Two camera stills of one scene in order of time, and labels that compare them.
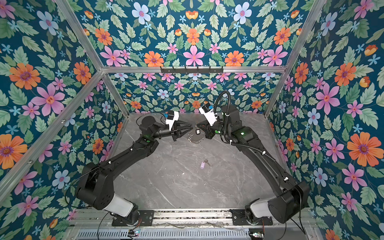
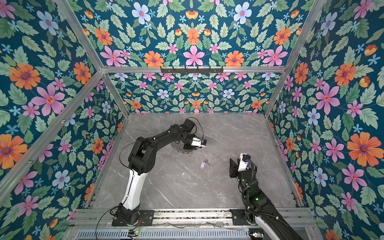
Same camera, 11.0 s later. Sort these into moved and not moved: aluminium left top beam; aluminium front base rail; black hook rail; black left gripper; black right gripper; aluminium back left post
Moved: black right gripper; black left gripper
Not moved: aluminium back left post; aluminium front base rail; black hook rail; aluminium left top beam
